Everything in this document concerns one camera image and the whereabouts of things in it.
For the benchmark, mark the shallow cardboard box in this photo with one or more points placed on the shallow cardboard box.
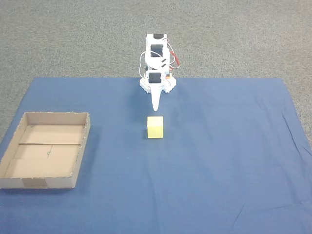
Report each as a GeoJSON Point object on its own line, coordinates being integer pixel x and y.
{"type": "Point", "coordinates": [46, 153]}

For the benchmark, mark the blue cloth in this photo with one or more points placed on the blue cloth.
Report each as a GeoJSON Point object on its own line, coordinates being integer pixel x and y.
{"type": "Point", "coordinates": [182, 170]}

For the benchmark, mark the yellow foam block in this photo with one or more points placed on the yellow foam block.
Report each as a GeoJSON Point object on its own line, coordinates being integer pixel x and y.
{"type": "Point", "coordinates": [155, 128]}

